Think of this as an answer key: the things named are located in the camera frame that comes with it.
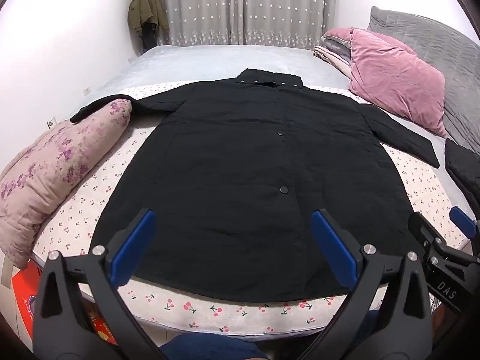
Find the white wall socket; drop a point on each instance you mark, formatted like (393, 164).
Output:
(87, 90)
(50, 123)

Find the folded grey blanket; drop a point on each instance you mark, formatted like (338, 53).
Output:
(337, 45)

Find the cherry print bed sheet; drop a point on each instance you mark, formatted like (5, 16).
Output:
(225, 315)

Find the pink floral pillow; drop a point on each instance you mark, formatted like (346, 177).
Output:
(56, 168)

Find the pink velvet pillow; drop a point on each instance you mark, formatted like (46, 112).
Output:
(393, 78)

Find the dark grey hanging garment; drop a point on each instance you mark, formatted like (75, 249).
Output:
(149, 39)

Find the grey star print curtain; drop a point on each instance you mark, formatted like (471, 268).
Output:
(262, 7)

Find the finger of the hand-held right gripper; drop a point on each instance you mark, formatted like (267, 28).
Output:
(463, 221)
(425, 232)

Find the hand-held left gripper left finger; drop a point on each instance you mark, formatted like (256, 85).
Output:
(131, 249)

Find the black quilted garment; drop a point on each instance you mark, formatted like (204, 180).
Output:
(463, 168)

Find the black coat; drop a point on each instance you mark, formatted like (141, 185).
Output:
(232, 176)

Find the folded beige blanket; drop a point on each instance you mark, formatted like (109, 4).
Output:
(333, 62)

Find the folded pink blanket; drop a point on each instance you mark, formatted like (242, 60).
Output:
(335, 33)

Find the red cardboard box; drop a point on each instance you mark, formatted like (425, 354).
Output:
(24, 296)

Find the olive green hanging jacket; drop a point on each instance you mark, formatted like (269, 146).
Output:
(144, 5)

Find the grey quilted quilt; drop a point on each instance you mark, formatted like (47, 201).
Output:
(450, 60)

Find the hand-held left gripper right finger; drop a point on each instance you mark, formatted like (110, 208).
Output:
(333, 249)

